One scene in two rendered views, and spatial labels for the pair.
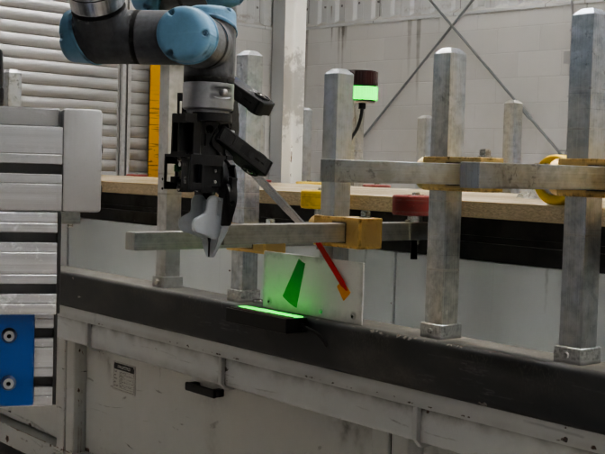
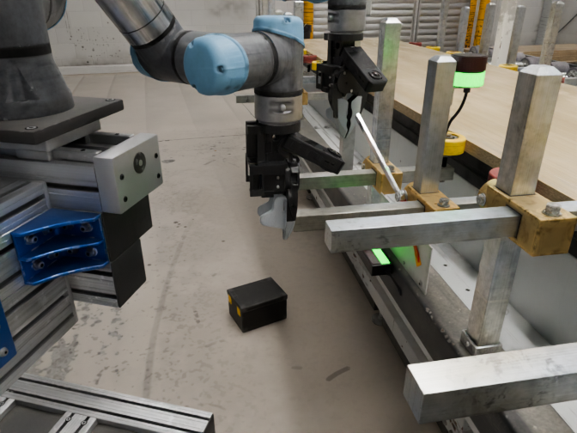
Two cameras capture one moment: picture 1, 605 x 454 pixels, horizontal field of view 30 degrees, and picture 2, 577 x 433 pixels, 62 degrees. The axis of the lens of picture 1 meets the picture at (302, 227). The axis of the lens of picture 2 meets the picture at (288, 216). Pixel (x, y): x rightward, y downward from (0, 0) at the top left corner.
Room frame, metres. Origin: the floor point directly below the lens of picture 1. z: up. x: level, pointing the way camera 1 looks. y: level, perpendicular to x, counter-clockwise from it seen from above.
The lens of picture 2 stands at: (1.02, -0.24, 1.22)
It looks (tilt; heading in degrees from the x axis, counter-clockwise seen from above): 26 degrees down; 29
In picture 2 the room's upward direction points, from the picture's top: straight up
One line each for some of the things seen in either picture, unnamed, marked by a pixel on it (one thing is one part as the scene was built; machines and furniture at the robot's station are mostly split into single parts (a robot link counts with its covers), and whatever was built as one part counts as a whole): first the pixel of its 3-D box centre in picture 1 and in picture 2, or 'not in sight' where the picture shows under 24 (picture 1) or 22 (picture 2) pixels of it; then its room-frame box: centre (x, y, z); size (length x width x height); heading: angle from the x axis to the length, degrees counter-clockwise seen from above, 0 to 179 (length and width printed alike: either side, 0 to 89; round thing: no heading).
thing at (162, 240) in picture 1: (236, 240); (363, 178); (2.01, 0.12, 0.82); 0.44 x 0.03 x 0.04; 129
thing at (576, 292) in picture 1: (583, 192); not in sight; (1.49, -0.37, 0.93); 0.04 x 0.04 x 0.48; 39
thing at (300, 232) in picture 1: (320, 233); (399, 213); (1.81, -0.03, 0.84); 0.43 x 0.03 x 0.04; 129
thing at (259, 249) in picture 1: (252, 237); (381, 173); (2.06, 0.09, 0.82); 0.14 x 0.06 x 0.05; 39
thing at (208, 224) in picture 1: (207, 226); (276, 219); (1.65, 0.14, 0.86); 0.06 x 0.03 x 0.09; 129
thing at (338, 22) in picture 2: not in sight; (344, 21); (1.97, 0.16, 1.15); 0.08 x 0.08 x 0.05
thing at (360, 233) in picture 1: (344, 231); (429, 205); (1.86, -0.07, 0.85); 0.14 x 0.06 x 0.05; 39
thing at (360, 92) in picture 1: (359, 93); (465, 77); (1.91, -0.09, 1.08); 0.06 x 0.06 x 0.02
